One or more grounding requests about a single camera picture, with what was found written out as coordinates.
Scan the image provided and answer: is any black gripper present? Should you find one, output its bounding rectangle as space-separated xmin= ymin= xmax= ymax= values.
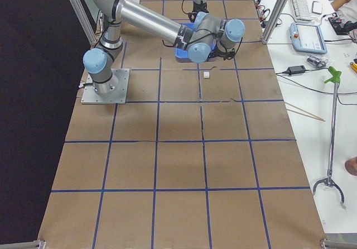
xmin=209 ymin=47 xmax=236 ymax=60

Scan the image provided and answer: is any white block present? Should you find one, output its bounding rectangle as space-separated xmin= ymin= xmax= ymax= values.
xmin=203 ymin=71 xmax=210 ymax=79

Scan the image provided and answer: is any blue plastic tray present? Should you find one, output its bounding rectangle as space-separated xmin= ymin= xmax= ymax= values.
xmin=174 ymin=23 xmax=216 ymax=63

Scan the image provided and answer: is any black power brick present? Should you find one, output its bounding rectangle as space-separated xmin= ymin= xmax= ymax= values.
xmin=287 ymin=65 xmax=306 ymax=76

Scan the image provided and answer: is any teach pendant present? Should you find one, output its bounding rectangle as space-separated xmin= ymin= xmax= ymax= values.
xmin=290 ymin=22 xmax=327 ymax=55

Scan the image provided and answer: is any white keyboard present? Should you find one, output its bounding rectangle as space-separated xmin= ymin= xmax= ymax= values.
xmin=291 ymin=0 xmax=315 ymax=23

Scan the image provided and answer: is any white smartphone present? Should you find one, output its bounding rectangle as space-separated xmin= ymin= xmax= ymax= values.
xmin=311 ymin=1 xmax=323 ymax=15

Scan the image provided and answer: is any reacher grabber tool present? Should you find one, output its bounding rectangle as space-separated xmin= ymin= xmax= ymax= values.
xmin=312 ymin=66 xmax=346 ymax=209

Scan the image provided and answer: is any wooden chopstick pair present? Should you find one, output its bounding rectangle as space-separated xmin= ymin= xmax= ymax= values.
xmin=284 ymin=102 xmax=325 ymax=122

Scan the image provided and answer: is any aluminium frame post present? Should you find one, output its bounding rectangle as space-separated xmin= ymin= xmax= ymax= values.
xmin=261 ymin=0 xmax=288 ymax=45

